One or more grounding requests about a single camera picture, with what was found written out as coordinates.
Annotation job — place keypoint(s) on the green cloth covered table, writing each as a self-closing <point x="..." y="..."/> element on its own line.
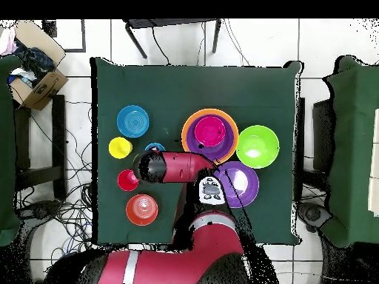
<point x="355" y="148"/>
<point x="7" y="148"/>

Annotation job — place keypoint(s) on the red plastic cup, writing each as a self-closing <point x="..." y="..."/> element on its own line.
<point x="125" y="180"/>

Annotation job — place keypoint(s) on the white panel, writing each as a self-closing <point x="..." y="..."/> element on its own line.
<point x="375" y="192"/>

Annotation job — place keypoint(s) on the blue plastic cup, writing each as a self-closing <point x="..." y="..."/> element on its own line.
<point x="155" y="145"/>

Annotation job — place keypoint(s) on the cardboard box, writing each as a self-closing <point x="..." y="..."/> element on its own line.
<point x="44" y="88"/>

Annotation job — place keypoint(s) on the purple plastic bowl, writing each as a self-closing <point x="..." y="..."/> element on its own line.
<point x="225" y="145"/>
<point x="242" y="183"/>

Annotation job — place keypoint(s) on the grey round floor foot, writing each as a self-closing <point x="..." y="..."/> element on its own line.
<point x="314" y="214"/>

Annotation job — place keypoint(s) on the pink plastic bowl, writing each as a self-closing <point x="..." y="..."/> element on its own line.
<point x="209" y="131"/>

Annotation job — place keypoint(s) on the black stand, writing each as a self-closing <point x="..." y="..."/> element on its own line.
<point x="322" y="133"/>

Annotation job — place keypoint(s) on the blue plastic bowl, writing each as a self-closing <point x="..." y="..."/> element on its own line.
<point x="133" y="121"/>

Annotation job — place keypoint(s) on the pile of clothes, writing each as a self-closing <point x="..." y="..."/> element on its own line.
<point x="35" y="62"/>

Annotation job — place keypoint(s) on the black floor device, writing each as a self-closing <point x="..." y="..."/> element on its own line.
<point x="44" y="208"/>

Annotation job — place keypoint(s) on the yellow plastic cup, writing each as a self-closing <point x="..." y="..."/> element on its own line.
<point x="120" y="148"/>

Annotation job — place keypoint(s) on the large orange plastic bowl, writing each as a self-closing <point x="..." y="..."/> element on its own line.
<point x="183" y="136"/>

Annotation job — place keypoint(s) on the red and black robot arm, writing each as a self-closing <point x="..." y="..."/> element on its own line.
<point x="183" y="168"/>

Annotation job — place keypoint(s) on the black floor frame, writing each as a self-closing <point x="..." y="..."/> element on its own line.
<point x="49" y="28"/>

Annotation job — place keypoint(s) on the dark green tablecloth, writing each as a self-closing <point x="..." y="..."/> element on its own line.
<point x="192" y="85"/>

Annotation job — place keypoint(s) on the small red-orange plastic bowl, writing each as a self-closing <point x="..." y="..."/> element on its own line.
<point x="142" y="210"/>

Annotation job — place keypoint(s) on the green plastic bowl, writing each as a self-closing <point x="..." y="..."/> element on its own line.
<point x="257" y="146"/>

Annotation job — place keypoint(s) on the black metal frame table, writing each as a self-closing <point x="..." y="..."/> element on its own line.
<point x="171" y="23"/>

